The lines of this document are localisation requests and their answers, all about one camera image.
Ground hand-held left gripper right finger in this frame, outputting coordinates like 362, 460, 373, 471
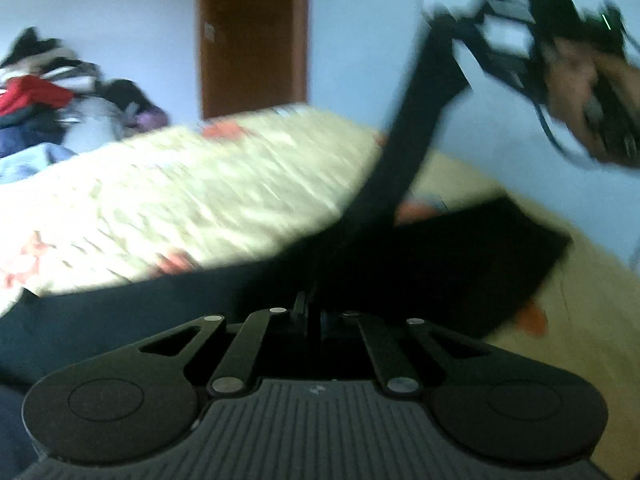
318, 309, 488, 397

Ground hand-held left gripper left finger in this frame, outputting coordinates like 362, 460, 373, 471
134, 292, 308, 400

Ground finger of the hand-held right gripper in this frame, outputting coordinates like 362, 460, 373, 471
440, 0, 531, 28
452, 22, 533, 96

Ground black pants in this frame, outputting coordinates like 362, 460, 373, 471
0, 6, 575, 392

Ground person's right hand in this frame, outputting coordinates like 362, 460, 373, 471
546, 41, 640, 133

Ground yellow printed bed sheet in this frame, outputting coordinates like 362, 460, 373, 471
0, 104, 640, 480

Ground brown wooden door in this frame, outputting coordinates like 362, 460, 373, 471
199, 0, 310, 121

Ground grey cushion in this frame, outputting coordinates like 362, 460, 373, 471
64, 96, 127, 155

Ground light blue quilt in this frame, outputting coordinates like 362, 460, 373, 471
0, 141, 78, 187

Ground pile of clothes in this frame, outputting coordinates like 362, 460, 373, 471
0, 26, 108, 158

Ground black cord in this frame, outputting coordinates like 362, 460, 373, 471
535, 95, 576, 158

